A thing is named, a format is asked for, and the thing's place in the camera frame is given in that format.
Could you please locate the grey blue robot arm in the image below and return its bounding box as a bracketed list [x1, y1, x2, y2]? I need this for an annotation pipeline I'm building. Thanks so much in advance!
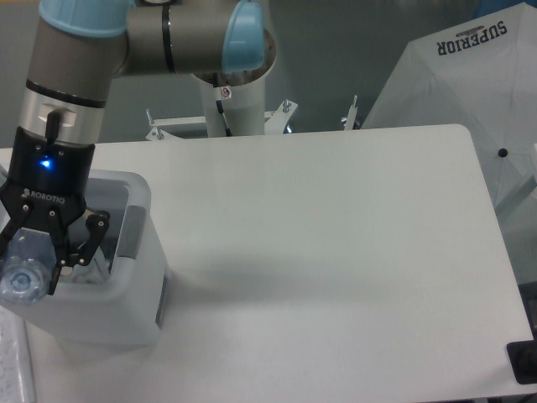
[1, 1, 266, 304]

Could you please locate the clear plastic water bottle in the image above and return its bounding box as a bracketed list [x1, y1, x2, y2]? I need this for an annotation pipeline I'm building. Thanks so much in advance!
[1, 228, 56, 306]

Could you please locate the white plastic trash can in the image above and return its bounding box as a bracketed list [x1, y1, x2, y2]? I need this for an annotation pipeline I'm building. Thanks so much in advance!
[1, 170, 168, 345]

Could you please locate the black cable on pedestal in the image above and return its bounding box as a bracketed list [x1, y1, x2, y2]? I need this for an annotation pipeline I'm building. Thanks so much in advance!
[212, 75, 233, 138]

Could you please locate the white metal mounting bracket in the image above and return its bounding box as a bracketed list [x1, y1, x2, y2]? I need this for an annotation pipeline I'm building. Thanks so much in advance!
[145, 99, 299, 141]

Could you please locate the white tissue paper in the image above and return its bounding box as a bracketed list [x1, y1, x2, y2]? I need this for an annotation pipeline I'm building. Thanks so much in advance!
[70, 247, 110, 285]

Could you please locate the black device at table edge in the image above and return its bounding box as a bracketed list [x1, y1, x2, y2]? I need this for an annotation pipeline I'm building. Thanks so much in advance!
[507, 340, 536, 385]

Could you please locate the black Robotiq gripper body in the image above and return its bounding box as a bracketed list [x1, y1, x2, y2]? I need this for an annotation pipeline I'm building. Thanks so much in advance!
[1, 127, 95, 233]

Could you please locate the metal table clamp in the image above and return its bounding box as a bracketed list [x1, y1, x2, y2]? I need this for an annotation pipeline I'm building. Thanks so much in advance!
[341, 95, 362, 130]

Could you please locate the black gripper connector cable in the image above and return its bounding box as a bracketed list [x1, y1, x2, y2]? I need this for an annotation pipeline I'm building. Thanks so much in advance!
[44, 110, 61, 146]

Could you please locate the white Superior umbrella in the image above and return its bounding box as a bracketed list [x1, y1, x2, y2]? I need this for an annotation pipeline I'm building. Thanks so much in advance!
[363, 3, 536, 216]

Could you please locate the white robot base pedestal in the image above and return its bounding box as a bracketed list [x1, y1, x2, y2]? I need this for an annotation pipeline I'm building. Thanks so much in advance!
[190, 27, 278, 138]

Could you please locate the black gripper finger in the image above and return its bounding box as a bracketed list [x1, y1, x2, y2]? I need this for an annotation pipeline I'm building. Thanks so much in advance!
[1, 197, 29, 257]
[47, 209, 109, 296]

